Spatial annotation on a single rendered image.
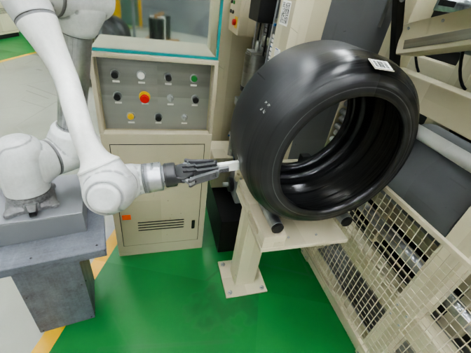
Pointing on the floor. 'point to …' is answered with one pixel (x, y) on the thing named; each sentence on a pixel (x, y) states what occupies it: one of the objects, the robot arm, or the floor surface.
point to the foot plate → (240, 285)
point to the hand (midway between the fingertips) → (228, 166)
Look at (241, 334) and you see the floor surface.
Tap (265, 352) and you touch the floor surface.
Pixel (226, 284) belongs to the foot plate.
